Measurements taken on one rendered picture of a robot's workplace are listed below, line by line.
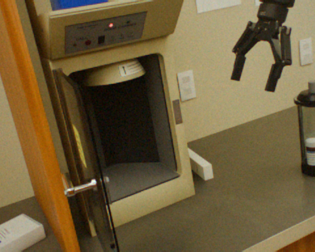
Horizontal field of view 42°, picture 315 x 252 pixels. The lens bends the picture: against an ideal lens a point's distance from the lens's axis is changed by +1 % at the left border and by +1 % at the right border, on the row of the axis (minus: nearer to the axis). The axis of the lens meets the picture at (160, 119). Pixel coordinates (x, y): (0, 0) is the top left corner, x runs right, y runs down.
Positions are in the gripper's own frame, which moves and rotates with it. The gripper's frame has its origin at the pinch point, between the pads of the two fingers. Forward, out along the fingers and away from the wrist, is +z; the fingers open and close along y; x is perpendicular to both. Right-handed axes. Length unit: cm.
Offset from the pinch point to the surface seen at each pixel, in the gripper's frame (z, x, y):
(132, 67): 3.5, -30.0, -13.2
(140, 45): -2.6, -30.3, -11.1
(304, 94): 0.2, 14.6, 6.0
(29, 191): 56, -39, -49
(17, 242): 53, -51, -14
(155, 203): 38.9, -17.7, -5.6
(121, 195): 37.3, -27.6, -8.1
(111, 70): 5.1, -35.3, -13.7
